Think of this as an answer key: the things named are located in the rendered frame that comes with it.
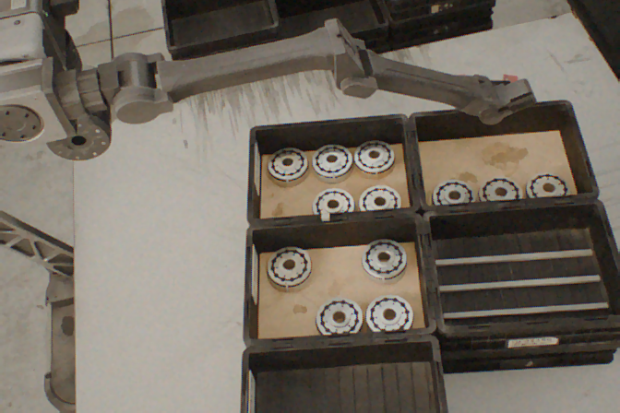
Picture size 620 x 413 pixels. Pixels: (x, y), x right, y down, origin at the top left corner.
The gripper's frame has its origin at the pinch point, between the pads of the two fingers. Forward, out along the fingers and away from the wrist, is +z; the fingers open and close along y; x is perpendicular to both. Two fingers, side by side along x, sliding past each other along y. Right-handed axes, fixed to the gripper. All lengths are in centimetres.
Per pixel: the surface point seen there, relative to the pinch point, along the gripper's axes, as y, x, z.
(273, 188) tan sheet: 51, 26, -14
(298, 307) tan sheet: 41, 37, -45
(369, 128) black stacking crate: 27.4, 13.1, -3.4
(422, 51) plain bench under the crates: 13, 13, 49
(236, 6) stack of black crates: 82, 18, 102
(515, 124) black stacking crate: -9.2, 13.4, 1.2
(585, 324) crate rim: -18, 29, -55
